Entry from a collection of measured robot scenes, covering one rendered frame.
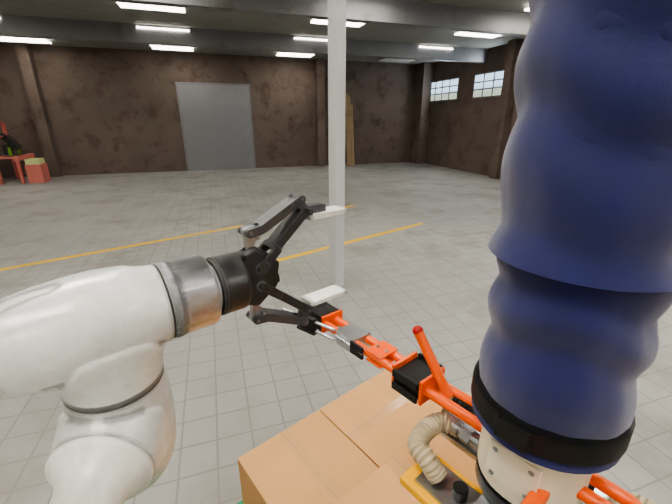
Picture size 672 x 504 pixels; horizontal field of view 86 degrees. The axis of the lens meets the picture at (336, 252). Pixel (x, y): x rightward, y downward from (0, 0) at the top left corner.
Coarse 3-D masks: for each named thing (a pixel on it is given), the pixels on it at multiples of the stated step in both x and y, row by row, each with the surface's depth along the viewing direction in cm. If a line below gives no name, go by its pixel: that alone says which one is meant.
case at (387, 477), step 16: (432, 448) 98; (448, 448) 98; (384, 464) 93; (400, 464) 93; (464, 464) 93; (368, 480) 89; (384, 480) 89; (352, 496) 85; (368, 496) 85; (384, 496) 85; (400, 496) 85
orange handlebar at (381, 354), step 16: (336, 320) 103; (368, 336) 95; (368, 352) 89; (384, 352) 87; (432, 400) 75; (448, 400) 73; (464, 400) 74; (464, 416) 69; (480, 432) 67; (592, 480) 57; (608, 480) 57; (528, 496) 54; (544, 496) 54; (576, 496) 56; (592, 496) 54; (624, 496) 54
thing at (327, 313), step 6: (324, 306) 107; (330, 306) 107; (312, 312) 104; (318, 312) 104; (324, 312) 104; (330, 312) 104; (336, 312) 104; (342, 312) 106; (318, 318) 103; (324, 318) 101; (330, 318) 103; (336, 324) 105; (324, 330) 103
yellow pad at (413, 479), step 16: (416, 464) 73; (448, 464) 73; (400, 480) 70; (416, 480) 69; (448, 480) 69; (464, 480) 70; (416, 496) 68; (432, 496) 66; (448, 496) 66; (464, 496) 64
